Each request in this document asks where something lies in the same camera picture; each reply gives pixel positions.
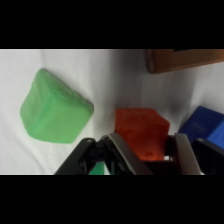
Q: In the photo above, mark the red cube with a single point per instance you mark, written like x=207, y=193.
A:
x=141, y=133

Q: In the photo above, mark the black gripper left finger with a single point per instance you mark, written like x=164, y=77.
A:
x=128, y=156

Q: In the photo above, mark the blue cube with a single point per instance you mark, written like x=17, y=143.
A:
x=203, y=125

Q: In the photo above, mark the wooden block with blue top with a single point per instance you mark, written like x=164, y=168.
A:
x=186, y=60

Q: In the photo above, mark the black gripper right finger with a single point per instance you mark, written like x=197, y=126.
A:
x=186, y=155

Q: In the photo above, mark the light green soft cube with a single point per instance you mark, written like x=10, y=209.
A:
x=53, y=110

